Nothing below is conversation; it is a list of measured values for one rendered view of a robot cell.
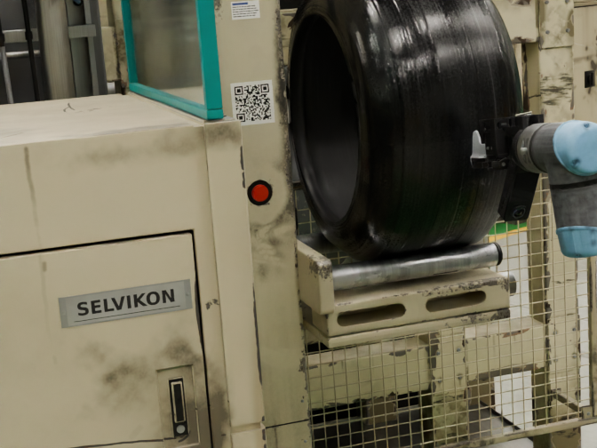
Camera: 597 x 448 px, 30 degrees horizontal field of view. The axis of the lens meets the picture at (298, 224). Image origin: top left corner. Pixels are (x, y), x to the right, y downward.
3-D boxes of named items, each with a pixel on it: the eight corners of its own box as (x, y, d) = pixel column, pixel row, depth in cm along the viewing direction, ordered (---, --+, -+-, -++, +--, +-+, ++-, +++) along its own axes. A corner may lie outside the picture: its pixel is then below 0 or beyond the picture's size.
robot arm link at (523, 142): (576, 170, 166) (527, 177, 163) (560, 170, 170) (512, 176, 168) (571, 120, 165) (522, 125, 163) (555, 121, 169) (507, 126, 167)
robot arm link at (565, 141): (572, 186, 153) (562, 124, 152) (532, 184, 164) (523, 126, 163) (621, 174, 155) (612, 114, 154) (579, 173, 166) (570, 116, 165)
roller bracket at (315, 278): (321, 316, 193) (316, 261, 191) (258, 268, 230) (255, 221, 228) (338, 314, 194) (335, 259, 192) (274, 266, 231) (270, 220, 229)
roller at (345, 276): (315, 274, 201) (322, 297, 199) (321, 263, 197) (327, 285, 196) (489, 248, 211) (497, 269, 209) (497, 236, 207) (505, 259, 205)
